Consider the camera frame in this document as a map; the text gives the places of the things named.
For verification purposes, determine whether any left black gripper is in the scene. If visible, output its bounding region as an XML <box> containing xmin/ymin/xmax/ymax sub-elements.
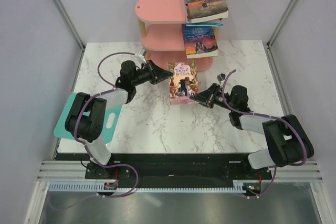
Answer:
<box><xmin>132</xmin><ymin>60</ymin><xmax>174</xmax><ymax>87</ymax></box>

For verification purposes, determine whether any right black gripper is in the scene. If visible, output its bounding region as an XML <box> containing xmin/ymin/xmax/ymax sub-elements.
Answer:
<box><xmin>190</xmin><ymin>83</ymin><xmax>235</xmax><ymax>111</ymax></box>

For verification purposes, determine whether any yellow paperback book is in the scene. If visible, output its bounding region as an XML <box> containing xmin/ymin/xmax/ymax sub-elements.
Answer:
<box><xmin>168</xmin><ymin>61</ymin><xmax>199</xmax><ymax>105</ymax></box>

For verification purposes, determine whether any Jane Eyre book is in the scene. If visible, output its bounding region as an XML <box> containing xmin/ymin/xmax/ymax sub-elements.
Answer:
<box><xmin>182</xmin><ymin>24</ymin><xmax>218</xmax><ymax>59</ymax></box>

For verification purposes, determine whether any brown Edward Tulane book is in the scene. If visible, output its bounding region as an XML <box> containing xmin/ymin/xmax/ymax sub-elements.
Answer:
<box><xmin>186</xmin><ymin>1</ymin><xmax>228</xmax><ymax>24</ymax></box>

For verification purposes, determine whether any dog picture book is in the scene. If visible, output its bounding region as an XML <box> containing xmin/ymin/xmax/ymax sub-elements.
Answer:
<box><xmin>184</xmin><ymin>0</ymin><xmax>224</xmax><ymax>27</ymax></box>

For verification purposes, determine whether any Tale of Two Cities book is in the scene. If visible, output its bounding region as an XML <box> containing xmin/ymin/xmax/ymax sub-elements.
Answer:
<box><xmin>185</xmin><ymin>0</ymin><xmax>229</xmax><ymax>23</ymax></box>

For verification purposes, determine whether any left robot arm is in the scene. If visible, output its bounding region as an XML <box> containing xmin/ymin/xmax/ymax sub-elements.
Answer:
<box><xmin>64</xmin><ymin>60</ymin><xmax>173</xmax><ymax>178</ymax></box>

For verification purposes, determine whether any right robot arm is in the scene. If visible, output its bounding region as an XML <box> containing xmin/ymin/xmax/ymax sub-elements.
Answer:
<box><xmin>190</xmin><ymin>83</ymin><xmax>314</xmax><ymax>179</ymax></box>

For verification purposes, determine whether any pink three-tier shelf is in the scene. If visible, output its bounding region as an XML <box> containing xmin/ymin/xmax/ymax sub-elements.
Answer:
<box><xmin>134</xmin><ymin>0</ymin><xmax>228</xmax><ymax>73</ymax></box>

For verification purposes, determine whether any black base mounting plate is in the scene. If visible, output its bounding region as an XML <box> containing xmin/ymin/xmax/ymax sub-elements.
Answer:
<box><xmin>84</xmin><ymin>152</ymin><xmax>272</xmax><ymax>183</ymax></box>

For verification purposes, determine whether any teal plastic file folder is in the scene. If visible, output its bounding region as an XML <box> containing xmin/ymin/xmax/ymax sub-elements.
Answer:
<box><xmin>54</xmin><ymin>93</ymin><xmax>122</xmax><ymax>145</ymax></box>

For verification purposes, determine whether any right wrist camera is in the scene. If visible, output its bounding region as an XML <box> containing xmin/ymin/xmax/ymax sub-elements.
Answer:
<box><xmin>217</xmin><ymin>73</ymin><xmax>226</xmax><ymax>83</ymax></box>

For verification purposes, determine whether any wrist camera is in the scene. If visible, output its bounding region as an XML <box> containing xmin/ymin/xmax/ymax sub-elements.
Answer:
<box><xmin>135</xmin><ymin>48</ymin><xmax>148</xmax><ymax>63</ymax></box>
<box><xmin>217</xmin><ymin>73</ymin><xmax>226</xmax><ymax>83</ymax></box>

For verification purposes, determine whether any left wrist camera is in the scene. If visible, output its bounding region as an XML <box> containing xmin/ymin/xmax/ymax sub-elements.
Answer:
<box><xmin>135</xmin><ymin>48</ymin><xmax>148</xmax><ymax>63</ymax></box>

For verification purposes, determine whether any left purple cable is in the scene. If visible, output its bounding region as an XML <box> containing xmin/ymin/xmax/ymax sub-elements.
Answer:
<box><xmin>73</xmin><ymin>52</ymin><xmax>140</xmax><ymax>198</ymax></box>

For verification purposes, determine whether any white slotted cable duct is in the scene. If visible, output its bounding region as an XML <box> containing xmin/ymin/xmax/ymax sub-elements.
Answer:
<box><xmin>48</xmin><ymin>180</ymin><xmax>253</xmax><ymax>193</ymax></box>

